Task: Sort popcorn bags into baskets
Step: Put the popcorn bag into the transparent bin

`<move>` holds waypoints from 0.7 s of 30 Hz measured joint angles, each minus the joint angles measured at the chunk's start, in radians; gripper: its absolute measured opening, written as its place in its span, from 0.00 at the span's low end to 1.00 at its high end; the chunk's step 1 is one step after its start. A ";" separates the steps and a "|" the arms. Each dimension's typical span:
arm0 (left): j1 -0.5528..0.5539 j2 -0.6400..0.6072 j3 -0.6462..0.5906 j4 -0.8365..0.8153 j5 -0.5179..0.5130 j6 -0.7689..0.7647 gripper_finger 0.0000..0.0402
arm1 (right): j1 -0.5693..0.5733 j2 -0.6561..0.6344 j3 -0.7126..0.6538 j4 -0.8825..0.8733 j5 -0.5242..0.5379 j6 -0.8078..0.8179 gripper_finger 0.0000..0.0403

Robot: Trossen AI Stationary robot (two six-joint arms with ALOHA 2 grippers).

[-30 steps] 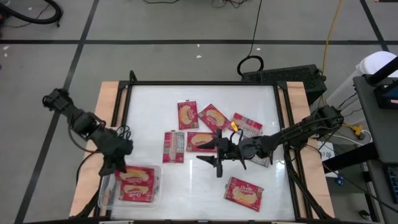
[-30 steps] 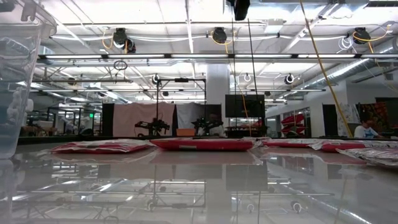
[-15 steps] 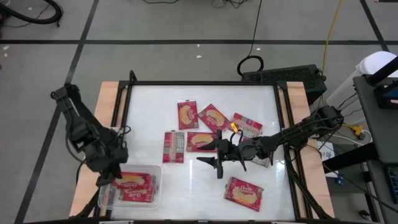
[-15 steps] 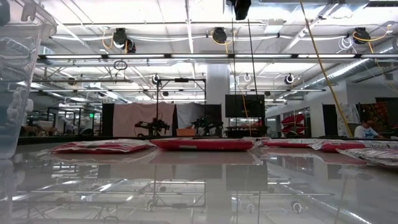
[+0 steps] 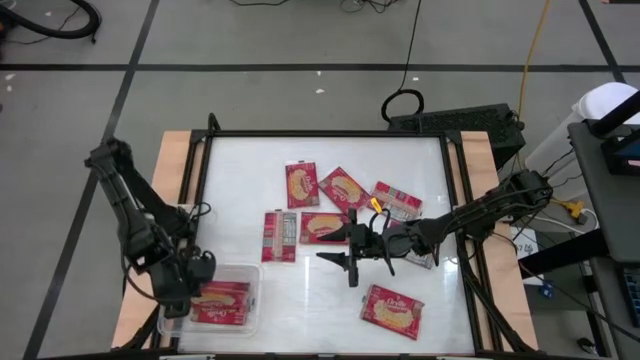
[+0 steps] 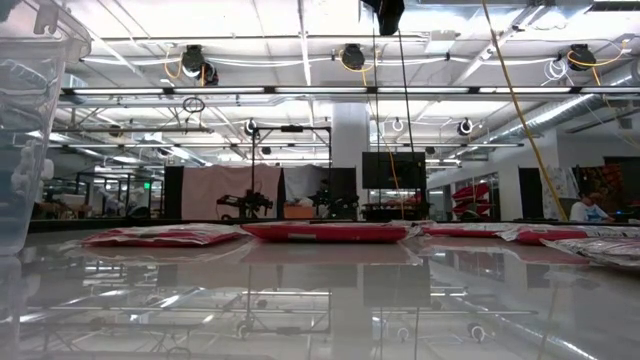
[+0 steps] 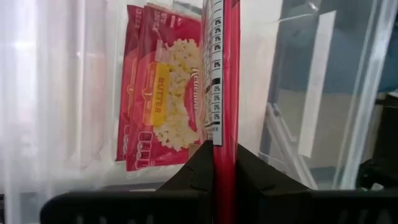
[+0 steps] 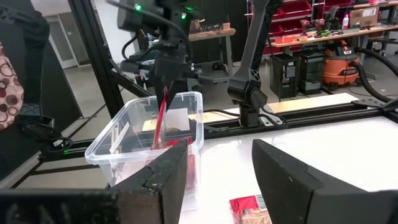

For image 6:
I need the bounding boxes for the distant black robot arms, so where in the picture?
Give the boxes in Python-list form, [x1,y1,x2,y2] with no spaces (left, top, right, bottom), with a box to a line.
[216,189,275,221]
[308,178,360,221]

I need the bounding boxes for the pink curtain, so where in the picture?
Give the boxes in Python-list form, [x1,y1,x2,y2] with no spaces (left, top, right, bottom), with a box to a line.
[182,164,282,221]

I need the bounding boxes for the black door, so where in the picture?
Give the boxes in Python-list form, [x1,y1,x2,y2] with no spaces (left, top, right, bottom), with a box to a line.
[518,167,544,220]

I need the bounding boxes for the clear plastic bin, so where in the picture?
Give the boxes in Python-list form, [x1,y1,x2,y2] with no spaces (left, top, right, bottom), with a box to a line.
[0,0,93,256]

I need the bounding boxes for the black aluminium table frame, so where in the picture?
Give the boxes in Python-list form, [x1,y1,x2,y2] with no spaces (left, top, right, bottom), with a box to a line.
[28,216,640,234]

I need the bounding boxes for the dark shelf with red items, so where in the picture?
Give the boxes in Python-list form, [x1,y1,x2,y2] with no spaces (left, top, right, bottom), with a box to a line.
[362,188,431,221]

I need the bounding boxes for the colourful floral cloth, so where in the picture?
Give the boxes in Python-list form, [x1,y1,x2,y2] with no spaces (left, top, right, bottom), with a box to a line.
[573,163,626,201]

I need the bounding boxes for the red Orville popcorn bag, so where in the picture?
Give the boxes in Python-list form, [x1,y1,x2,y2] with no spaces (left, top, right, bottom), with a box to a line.
[418,221,509,238]
[499,223,640,246]
[240,220,424,245]
[540,237,640,272]
[81,222,249,248]

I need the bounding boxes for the white patterned cloth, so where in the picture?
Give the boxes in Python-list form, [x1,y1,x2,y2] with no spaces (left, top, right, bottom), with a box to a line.
[542,166,580,221]

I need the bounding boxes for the person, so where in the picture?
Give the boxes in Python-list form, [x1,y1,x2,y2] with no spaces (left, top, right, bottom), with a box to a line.
[568,192,616,224]

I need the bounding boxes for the black tall panel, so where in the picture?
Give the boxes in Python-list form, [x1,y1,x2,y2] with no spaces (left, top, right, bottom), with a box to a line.
[163,165,185,220]

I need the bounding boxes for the yellow hanging cable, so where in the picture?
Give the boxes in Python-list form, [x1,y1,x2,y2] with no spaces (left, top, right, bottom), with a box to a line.
[480,0,570,223]

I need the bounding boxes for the red tilted bins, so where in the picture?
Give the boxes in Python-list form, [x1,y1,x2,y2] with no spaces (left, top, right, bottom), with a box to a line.
[451,182,494,220]

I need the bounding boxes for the black framed glass enclosure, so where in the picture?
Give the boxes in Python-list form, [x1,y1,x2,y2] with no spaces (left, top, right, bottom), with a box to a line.
[74,172,165,220]

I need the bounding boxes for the brown box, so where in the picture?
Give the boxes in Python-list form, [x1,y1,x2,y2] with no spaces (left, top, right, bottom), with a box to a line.
[283,204,317,220]

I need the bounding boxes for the long ceiling light strip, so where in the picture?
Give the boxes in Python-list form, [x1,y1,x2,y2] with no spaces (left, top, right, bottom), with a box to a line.
[59,85,640,97]

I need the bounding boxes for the silver ventilation duct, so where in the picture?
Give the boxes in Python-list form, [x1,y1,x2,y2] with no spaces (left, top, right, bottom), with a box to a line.
[514,62,640,142]

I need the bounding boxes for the black wall monitor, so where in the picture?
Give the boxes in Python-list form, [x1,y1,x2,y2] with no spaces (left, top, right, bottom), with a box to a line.
[361,151,428,190]

